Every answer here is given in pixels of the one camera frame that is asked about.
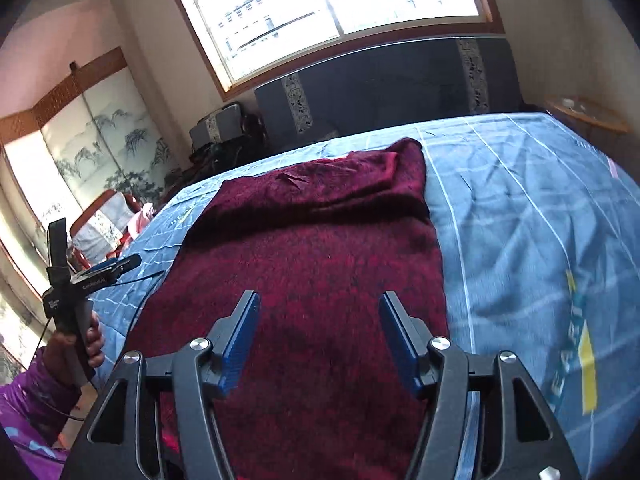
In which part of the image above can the dark long sofa back cushion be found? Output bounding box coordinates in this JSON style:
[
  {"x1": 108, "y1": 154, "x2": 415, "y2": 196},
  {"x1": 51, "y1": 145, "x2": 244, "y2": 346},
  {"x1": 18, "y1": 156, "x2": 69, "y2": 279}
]
[{"x1": 255, "y1": 36, "x2": 523, "y2": 153}]

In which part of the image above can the person's left hand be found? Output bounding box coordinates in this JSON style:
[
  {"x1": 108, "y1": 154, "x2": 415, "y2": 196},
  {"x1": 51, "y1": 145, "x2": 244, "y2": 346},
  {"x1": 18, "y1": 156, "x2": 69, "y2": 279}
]
[{"x1": 42, "y1": 311, "x2": 105, "y2": 387}]

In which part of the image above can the painted folding screen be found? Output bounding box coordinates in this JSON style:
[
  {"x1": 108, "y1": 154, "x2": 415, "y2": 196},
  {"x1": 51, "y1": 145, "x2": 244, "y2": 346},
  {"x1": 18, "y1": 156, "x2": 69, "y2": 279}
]
[{"x1": 1, "y1": 48, "x2": 179, "y2": 370}]

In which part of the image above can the red wooden armchair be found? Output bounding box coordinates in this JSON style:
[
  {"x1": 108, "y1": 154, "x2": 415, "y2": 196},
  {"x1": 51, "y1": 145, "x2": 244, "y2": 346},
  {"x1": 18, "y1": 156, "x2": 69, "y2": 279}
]
[{"x1": 67, "y1": 187, "x2": 144, "y2": 271}]

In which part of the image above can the large wooden framed window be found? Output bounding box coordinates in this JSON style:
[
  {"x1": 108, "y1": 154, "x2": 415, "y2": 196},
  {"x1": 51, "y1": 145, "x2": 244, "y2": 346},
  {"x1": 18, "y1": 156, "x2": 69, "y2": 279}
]
[{"x1": 176, "y1": 0, "x2": 504, "y2": 100}]

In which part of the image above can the small dark chair cushion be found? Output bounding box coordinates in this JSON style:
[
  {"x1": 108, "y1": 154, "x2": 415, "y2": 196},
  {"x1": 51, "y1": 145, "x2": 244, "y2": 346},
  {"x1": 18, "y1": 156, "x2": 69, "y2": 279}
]
[{"x1": 190, "y1": 103, "x2": 243, "y2": 151}]

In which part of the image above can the small wooden side table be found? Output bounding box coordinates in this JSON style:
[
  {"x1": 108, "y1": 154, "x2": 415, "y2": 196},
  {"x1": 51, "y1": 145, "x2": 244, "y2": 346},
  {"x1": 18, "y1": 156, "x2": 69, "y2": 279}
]
[{"x1": 544, "y1": 96, "x2": 631, "y2": 134}]

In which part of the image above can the dark red knitted sweater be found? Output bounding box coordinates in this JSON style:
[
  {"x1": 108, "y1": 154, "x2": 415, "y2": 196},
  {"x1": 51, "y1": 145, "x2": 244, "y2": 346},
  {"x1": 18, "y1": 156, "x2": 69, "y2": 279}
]
[{"x1": 126, "y1": 139, "x2": 448, "y2": 479}]

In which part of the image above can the blue checked bed sheet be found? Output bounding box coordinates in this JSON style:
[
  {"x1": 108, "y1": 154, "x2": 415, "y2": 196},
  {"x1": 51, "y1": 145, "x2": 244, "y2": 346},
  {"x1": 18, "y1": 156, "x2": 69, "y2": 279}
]
[{"x1": 94, "y1": 113, "x2": 639, "y2": 479}]

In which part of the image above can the pink clothes pile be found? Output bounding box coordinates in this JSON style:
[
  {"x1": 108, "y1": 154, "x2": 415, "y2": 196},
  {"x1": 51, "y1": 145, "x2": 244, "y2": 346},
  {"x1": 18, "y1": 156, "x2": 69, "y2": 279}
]
[{"x1": 127, "y1": 203, "x2": 155, "y2": 240}]

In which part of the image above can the black bag near sofa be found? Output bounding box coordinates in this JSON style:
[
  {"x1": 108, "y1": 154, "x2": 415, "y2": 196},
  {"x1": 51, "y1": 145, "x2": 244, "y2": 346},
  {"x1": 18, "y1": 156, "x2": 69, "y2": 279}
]
[{"x1": 186, "y1": 114, "x2": 269, "y2": 182}]

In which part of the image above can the purple jacket left sleeve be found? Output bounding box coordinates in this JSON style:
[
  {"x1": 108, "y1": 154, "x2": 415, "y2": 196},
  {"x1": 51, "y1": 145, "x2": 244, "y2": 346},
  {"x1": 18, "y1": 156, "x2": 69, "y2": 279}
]
[{"x1": 0, "y1": 347, "x2": 81, "y2": 479}]

